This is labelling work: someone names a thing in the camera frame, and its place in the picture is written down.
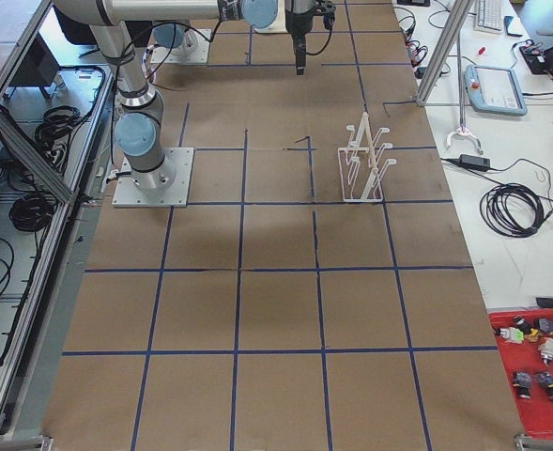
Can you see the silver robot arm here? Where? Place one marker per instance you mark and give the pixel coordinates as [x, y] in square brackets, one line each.
[178, 38]
[138, 131]

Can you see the black power adapter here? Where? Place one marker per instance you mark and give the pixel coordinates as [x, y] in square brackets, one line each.
[475, 163]

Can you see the red parts tray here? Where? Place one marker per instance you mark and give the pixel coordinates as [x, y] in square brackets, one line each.
[536, 413]

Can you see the white grabber tool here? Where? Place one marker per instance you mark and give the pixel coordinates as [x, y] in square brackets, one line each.
[462, 131]

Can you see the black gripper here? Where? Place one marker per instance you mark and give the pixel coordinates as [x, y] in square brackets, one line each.
[298, 23]

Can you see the aluminium frame post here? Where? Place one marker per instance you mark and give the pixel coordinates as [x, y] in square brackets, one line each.
[444, 44]

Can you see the white wire cup rack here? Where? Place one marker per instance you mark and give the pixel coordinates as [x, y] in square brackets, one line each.
[362, 165]

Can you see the white keyboard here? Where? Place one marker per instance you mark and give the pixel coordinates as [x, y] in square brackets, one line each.
[488, 16]

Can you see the teach pendant tablet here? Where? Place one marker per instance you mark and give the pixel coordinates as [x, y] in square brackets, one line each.
[494, 90]

